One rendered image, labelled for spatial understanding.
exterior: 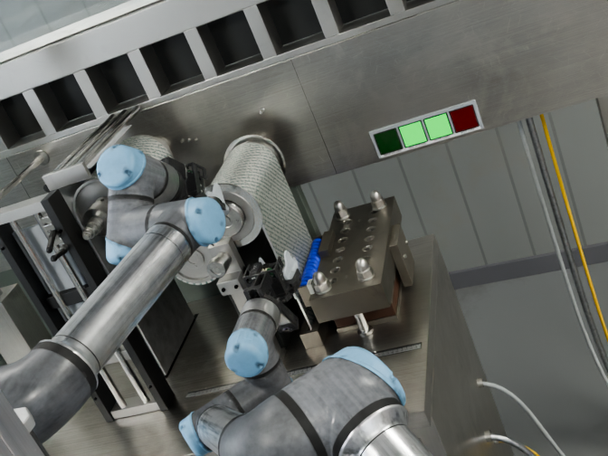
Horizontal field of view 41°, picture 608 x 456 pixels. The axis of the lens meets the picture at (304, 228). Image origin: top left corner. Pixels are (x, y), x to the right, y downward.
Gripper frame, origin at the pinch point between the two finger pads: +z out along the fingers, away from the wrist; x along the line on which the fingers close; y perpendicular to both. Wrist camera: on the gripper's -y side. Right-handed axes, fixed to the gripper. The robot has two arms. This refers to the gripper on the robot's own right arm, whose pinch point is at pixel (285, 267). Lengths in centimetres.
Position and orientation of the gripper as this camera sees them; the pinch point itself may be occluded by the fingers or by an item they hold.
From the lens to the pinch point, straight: 173.5
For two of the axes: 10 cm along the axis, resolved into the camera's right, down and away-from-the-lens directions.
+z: 1.6, -4.8, 8.6
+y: -3.6, -8.4, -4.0
